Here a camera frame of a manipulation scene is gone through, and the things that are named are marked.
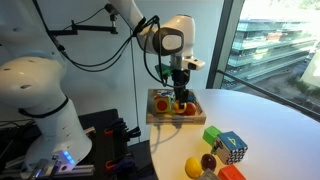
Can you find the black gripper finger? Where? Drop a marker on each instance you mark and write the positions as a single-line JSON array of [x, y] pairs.
[[184, 98], [178, 96]]

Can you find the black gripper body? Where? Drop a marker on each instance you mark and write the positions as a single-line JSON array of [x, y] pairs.
[[180, 78]]

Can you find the yellow-orange plastic fruit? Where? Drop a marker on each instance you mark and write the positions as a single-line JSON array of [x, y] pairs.
[[178, 110]]

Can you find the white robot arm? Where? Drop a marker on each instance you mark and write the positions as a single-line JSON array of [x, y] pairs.
[[30, 81]]

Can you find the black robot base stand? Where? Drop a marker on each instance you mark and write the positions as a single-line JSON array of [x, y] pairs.
[[14, 143]]

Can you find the large orange plastic fruit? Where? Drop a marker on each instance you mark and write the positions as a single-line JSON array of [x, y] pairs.
[[191, 109]]

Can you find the wooden crate tray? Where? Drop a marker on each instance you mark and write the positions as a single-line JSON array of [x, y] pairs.
[[152, 117]]

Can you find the blue toy block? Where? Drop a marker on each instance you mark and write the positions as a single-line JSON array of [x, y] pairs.
[[191, 98]]

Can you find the white patterned cube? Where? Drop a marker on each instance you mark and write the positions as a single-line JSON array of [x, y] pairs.
[[165, 93]]

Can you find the green connector block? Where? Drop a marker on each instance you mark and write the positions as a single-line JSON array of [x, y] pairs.
[[164, 71]]

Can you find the window handrail bar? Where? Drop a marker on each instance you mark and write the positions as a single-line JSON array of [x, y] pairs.
[[272, 95]]

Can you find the green cube block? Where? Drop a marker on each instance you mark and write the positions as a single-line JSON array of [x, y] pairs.
[[210, 134]]

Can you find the blue top patterned cube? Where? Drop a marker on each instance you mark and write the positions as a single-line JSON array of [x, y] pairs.
[[229, 147]]

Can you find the dark purple plastic plum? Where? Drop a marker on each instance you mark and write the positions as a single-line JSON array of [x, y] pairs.
[[208, 162]]

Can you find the blue orange clamp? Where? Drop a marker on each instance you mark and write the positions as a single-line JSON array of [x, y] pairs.
[[120, 134]]

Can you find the yellow plastic lemon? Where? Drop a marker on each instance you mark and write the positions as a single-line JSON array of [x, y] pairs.
[[193, 168]]

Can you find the grey cube block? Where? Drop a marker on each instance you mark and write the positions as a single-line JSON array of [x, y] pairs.
[[208, 175]]

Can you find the orange toy block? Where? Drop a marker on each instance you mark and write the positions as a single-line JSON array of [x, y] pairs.
[[230, 172]]

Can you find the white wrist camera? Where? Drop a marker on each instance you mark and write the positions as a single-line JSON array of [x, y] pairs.
[[192, 64]]

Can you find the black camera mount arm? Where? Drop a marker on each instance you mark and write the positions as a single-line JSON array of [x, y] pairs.
[[75, 27]]

